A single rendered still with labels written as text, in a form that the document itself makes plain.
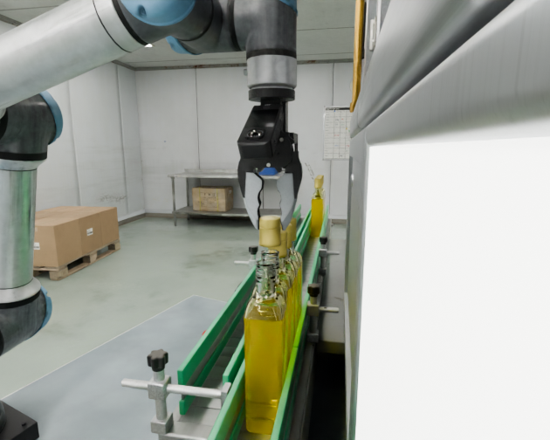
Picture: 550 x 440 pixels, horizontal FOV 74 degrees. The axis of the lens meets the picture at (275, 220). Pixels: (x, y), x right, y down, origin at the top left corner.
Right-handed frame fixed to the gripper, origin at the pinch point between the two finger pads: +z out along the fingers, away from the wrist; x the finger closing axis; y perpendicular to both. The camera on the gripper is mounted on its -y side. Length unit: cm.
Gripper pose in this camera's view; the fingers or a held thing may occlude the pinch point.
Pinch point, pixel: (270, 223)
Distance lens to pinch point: 57.2
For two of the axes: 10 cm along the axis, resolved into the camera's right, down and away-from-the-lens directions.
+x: -9.8, -0.3, 1.7
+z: 0.0, 9.8, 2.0
